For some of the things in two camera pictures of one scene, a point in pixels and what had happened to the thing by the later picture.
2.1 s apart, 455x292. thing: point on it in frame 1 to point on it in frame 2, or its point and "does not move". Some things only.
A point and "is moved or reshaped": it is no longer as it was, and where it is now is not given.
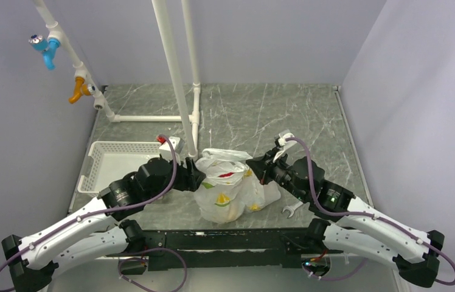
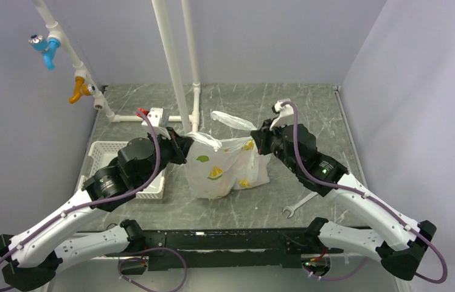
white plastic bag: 231,188 is moved or reshaped
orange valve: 80,89 does not move
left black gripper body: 184,181 to 170,149
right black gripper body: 270,170 to 271,141
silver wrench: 292,208 does not move
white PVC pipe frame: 56,35 does not move
